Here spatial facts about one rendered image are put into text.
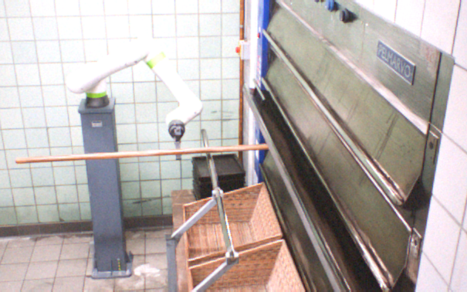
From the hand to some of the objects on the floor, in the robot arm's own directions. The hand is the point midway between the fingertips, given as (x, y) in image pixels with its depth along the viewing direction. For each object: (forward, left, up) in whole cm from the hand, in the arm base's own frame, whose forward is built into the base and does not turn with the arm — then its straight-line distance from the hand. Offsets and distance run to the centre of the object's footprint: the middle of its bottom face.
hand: (177, 146), depth 299 cm
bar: (+39, +3, -118) cm, 125 cm away
